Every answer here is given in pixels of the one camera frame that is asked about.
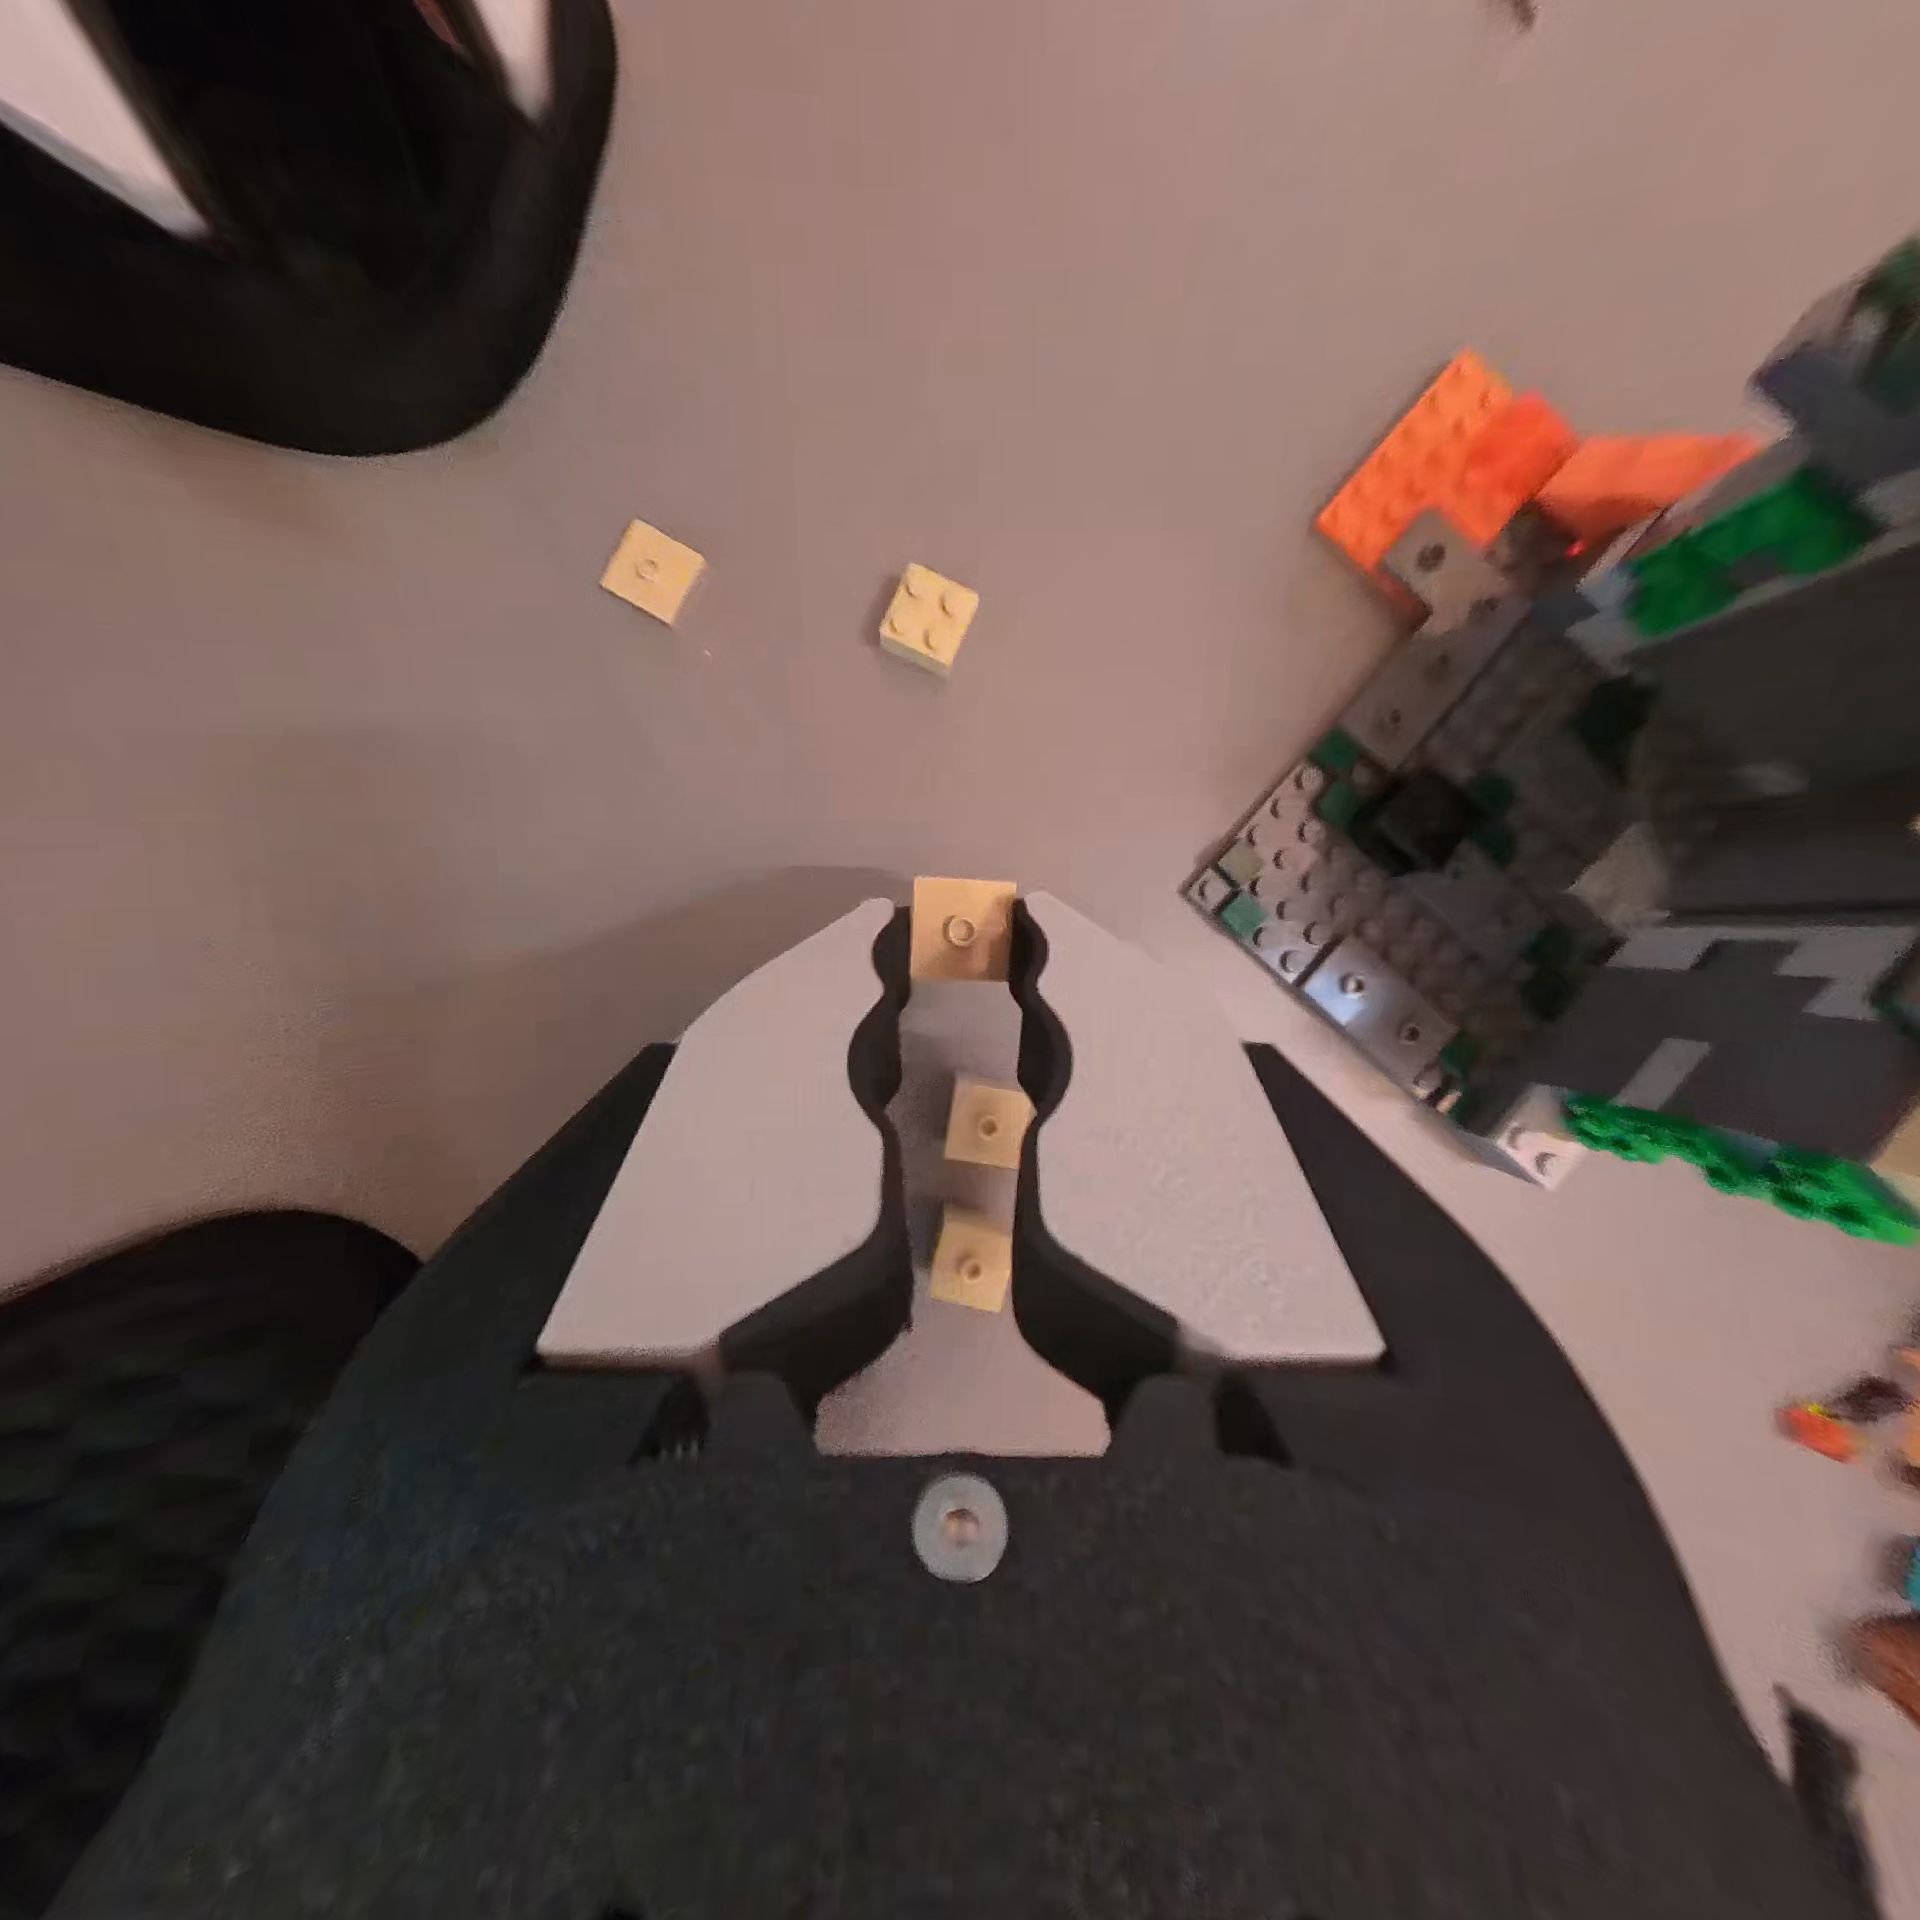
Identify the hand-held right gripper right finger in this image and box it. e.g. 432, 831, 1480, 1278
1005, 890, 1385, 1430

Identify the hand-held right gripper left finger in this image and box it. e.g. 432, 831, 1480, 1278
538, 894, 921, 1430

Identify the tan square jumper plate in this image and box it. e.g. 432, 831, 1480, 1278
928, 1211, 1010, 1311
598, 515, 708, 625
909, 877, 1020, 984
945, 1075, 1040, 1168

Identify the tan two-by-two brick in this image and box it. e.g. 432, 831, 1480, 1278
877, 561, 982, 681

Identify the grey desk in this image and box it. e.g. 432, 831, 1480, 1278
0, 0, 1920, 1800

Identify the grey toy brick building model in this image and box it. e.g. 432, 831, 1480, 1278
1180, 239, 1920, 1247

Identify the pile of small colourful bricks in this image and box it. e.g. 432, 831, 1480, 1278
1777, 1334, 1920, 1728

